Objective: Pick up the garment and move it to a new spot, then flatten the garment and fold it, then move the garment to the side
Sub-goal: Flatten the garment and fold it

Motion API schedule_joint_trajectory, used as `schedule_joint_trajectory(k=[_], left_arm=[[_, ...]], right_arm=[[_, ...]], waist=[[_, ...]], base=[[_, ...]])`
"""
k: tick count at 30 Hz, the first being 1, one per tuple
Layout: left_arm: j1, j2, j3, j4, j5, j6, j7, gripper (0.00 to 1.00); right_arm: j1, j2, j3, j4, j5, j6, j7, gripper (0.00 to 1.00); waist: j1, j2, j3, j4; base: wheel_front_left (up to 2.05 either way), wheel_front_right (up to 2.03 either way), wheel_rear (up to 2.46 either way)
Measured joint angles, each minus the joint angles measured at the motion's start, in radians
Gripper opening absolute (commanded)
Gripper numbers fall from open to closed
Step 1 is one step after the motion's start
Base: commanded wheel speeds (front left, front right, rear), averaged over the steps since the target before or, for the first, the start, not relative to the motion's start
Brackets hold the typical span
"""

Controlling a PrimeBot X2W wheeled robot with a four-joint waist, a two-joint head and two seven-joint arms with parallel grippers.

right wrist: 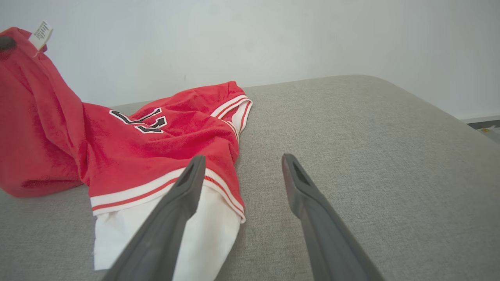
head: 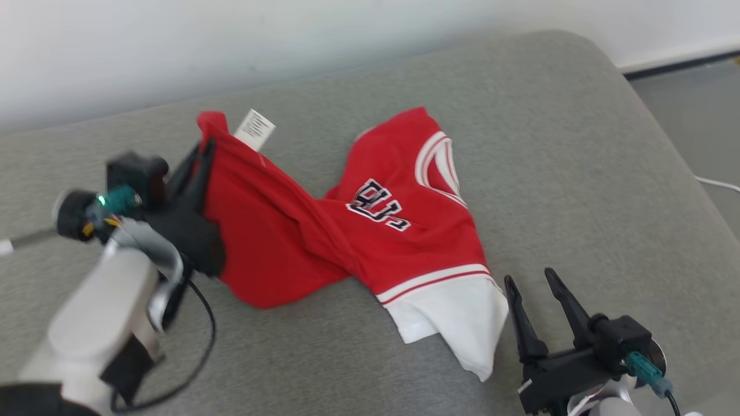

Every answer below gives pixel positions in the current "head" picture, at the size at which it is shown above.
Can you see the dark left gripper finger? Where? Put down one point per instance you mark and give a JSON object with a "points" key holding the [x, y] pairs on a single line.
{"points": [[184, 179], [203, 179]]}

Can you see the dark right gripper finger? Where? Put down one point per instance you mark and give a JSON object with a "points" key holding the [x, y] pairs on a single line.
{"points": [[526, 329], [572, 315]]}

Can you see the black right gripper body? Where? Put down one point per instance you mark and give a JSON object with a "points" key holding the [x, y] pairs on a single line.
{"points": [[561, 378]]}

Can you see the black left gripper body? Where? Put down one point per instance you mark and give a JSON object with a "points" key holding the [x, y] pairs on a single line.
{"points": [[193, 237]]}

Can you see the red white jersey shirt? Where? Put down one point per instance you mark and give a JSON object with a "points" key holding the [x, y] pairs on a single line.
{"points": [[277, 242]]}

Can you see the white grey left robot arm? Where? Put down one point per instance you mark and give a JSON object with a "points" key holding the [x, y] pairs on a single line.
{"points": [[98, 323]]}

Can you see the black baseboard strip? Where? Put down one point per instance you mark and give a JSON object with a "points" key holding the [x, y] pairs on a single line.
{"points": [[676, 63]]}

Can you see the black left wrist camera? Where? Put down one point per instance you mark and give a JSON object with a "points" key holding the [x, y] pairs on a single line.
{"points": [[139, 176]]}

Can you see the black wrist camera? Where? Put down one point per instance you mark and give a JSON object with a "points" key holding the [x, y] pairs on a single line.
{"points": [[621, 341], [139, 176]]}

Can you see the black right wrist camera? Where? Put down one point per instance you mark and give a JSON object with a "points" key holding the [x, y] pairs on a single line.
{"points": [[621, 341]]}

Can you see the teal left camera connector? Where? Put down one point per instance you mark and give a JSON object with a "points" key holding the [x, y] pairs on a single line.
{"points": [[120, 199]]}

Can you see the teal camera connector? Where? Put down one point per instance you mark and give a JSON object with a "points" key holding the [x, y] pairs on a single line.
{"points": [[644, 370], [120, 199]]}

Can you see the teal right camera connector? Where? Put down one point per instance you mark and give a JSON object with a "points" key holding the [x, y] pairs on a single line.
{"points": [[644, 370]]}

